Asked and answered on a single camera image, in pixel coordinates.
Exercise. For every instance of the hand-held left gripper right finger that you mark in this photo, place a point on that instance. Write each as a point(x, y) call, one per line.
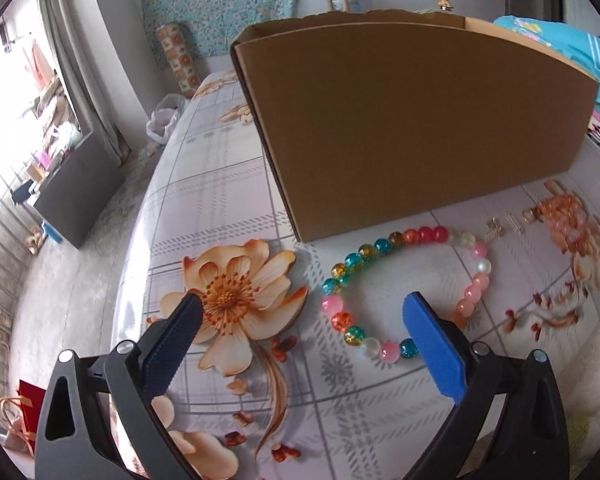
point(437, 350)

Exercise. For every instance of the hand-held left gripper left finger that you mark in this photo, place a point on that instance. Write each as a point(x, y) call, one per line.
point(172, 350)

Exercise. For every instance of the gold rectangular charm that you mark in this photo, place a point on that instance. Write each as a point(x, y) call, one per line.
point(515, 221)

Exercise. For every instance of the brown cardboard box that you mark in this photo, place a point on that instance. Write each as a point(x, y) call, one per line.
point(405, 135)

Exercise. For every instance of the teal blanket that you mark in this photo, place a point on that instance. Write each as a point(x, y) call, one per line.
point(570, 45)

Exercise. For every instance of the red gift bag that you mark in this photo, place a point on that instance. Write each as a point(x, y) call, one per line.
point(30, 405)

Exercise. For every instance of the floral tablecloth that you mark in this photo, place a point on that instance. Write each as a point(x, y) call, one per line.
point(220, 200)

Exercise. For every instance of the white fluffy blanket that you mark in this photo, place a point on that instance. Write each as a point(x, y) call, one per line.
point(592, 385)

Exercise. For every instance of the pair of shoes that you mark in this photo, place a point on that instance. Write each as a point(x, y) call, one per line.
point(35, 241)

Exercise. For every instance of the grey cabinet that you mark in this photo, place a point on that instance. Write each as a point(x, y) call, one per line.
point(80, 190)

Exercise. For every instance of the white plastic bag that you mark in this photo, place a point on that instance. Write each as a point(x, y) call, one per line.
point(162, 120)

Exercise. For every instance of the gold capped bottle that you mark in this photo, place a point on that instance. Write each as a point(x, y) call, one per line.
point(445, 4)

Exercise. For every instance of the orange patterned roll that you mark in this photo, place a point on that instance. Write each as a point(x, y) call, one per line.
point(179, 57)

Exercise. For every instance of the grey curtain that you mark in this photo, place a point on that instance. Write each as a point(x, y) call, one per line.
point(80, 60)

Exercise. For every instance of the teal floral hanging cloth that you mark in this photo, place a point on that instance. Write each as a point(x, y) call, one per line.
point(220, 0)

